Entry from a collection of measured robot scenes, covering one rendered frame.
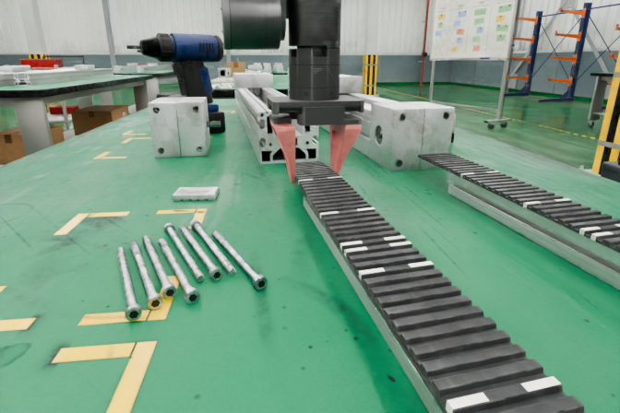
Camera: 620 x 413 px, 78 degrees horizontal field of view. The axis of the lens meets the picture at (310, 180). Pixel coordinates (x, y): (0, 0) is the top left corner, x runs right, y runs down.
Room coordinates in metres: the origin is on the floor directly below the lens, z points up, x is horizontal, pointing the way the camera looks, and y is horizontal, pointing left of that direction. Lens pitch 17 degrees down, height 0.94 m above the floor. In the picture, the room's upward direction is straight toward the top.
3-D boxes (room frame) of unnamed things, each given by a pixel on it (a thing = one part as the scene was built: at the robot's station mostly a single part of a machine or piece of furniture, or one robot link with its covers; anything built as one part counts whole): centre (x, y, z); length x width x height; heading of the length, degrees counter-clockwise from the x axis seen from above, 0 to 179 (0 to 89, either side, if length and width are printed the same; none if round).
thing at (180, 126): (0.71, 0.23, 0.83); 0.11 x 0.10 x 0.10; 101
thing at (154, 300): (0.27, 0.13, 0.78); 0.11 x 0.01 x 0.01; 31
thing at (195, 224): (0.31, 0.09, 0.78); 0.11 x 0.01 x 0.01; 32
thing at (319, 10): (0.45, 0.00, 0.98); 0.07 x 0.06 x 0.07; 103
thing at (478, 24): (6.20, -2.42, 0.97); 1.51 x 0.50 x 1.95; 27
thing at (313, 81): (0.45, 0.00, 0.92); 0.10 x 0.07 x 0.07; 102
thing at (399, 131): (0.62, -0.17, 0.83); 0.12 x 0.09 x 0.10; 103
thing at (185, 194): (0.45, 0.14, 0.78); 0.05 x 0.03 x 0.01; 92
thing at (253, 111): (1.01, 0.13, 0.82); 0.80 x 0.10 x 0.09; 13
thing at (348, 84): (1.05, -0.06, 0.87); 0.16 x 0.11 x 0.07; 13
